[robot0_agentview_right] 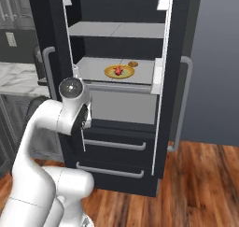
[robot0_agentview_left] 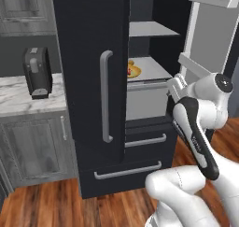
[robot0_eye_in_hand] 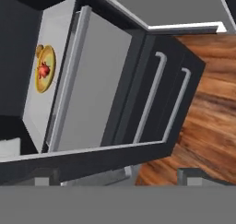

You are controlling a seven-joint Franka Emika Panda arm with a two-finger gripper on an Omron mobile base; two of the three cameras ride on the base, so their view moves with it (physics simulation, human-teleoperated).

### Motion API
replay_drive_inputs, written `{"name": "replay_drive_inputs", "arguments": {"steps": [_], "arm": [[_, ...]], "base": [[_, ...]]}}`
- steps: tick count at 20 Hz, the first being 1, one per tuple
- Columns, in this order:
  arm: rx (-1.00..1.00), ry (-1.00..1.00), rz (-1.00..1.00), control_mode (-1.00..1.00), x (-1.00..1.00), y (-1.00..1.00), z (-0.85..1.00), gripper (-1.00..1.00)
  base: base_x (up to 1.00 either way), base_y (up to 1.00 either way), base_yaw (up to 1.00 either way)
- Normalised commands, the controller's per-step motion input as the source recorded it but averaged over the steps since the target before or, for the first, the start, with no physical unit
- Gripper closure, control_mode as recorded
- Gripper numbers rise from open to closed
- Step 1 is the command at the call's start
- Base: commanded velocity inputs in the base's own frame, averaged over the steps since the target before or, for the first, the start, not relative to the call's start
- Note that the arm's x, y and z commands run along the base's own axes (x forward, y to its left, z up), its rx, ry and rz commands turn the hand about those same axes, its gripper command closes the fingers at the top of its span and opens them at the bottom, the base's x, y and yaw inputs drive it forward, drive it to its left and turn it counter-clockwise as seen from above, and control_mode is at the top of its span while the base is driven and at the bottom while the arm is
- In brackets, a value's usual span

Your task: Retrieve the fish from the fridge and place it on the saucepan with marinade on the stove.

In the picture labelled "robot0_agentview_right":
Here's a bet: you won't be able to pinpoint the grey fridge door handle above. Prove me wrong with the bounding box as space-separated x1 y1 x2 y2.
41 46 59 102
167 55 193 153

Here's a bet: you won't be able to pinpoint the grey crisper drawer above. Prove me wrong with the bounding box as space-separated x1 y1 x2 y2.
89 90 159 125

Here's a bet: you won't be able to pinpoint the grey fridge shelf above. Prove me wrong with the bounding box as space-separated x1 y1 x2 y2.
76 56 157 86
67 21 166 39

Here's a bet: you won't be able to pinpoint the black fridge door, narrow bins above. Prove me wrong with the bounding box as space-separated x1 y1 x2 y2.
26 0 82 163

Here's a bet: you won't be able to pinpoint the yellow plate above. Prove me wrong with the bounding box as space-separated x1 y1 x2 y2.
104 64 135 80

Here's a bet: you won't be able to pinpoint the black fridge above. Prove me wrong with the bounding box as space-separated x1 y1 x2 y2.
26 0 204 198

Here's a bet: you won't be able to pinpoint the black fridge drawer front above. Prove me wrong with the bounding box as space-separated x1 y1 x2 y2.
81 127 157 164
74 158 160 198

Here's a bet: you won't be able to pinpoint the grey drawer handle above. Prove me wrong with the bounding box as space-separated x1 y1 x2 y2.
83 138 147 151
76 162 146 179

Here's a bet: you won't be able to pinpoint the grey base cupboards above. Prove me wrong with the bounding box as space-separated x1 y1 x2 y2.
0 94 64 176

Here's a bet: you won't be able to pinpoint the grey wall cupboards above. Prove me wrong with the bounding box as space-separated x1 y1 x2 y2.
0 0 35 31

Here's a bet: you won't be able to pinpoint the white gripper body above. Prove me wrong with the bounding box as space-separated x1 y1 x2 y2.
81 101 93 131

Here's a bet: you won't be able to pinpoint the white wall socket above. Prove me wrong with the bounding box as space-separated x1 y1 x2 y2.
5 31 18 48

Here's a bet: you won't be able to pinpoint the black fridge door, wide bins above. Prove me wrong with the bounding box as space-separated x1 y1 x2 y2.
150 0 204 179

